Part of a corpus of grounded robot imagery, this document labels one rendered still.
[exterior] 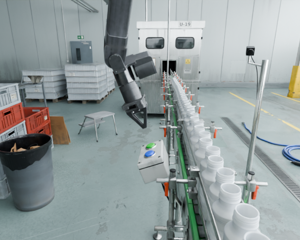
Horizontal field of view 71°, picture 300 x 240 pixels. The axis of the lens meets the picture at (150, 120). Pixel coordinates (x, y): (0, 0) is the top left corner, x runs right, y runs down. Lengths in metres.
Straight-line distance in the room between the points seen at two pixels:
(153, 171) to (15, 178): 1.74
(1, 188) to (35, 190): 0.48
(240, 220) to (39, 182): 2.02
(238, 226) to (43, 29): 11.59
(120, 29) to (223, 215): 0.47
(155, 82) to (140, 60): 4.12
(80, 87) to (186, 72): 3.44
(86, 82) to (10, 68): 6.63
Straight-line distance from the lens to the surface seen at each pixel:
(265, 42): 11.24
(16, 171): 2.19
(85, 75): 6.71
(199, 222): 0.60
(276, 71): 11.54
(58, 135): 3.74
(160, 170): 0.63
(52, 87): 7.27
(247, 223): 0.39
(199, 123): 0.83
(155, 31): 4.77
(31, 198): 2.33
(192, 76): 4.80
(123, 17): 0.57
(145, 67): 0.63
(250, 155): 1.61
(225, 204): 0.44
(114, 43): 0.58
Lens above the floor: 1.40
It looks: 17 degrees down
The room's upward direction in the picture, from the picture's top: straight up
